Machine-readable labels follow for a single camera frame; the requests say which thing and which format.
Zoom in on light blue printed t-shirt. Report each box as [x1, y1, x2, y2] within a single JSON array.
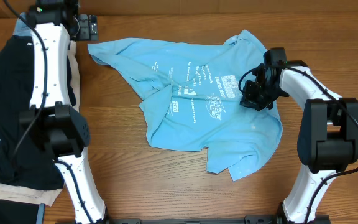
[[88, 30, 283, 180]]

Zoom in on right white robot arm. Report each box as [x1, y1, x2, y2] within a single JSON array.
[[239, 47, 358, 224]]

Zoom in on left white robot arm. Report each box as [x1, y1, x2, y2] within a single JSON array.
[[19, 1, 109, 223]]

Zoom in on blue denim jeans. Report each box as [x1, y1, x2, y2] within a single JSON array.
[[13, 19, 32, 37]]

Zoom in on black t-shirt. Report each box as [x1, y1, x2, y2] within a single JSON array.
[[0, 35, 64, 190]]

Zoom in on beige garment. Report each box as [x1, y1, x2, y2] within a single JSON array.
[[0, 40, 80, 206]]

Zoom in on dark garment with blue trim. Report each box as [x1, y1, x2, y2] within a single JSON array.
[[0, 200, 45, 224]]

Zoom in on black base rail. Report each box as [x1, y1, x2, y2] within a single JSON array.
[[56, 214, 331, 224]]

